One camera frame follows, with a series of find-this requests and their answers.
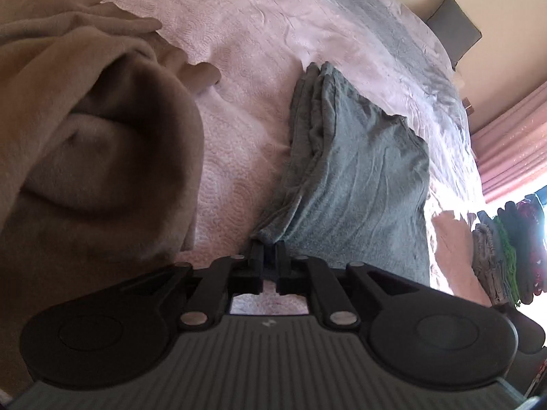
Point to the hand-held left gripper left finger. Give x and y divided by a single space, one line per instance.
256 267

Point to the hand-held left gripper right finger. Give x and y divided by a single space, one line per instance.
283 267

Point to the grey-blue garment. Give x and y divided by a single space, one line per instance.
354 179

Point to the brown garment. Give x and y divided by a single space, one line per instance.
85 136

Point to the stack of folded clothes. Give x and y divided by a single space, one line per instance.
532 243

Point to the green folded garment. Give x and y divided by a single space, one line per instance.
508 256

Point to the grey folded knit garment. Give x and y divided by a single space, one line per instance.
489 260

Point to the pink curtain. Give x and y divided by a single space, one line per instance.
513 149

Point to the pink and grey bedspread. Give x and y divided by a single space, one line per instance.
256 30

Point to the dark grey pillow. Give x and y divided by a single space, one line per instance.
455 30

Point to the small brown wall fixture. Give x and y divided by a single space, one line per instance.
469 106

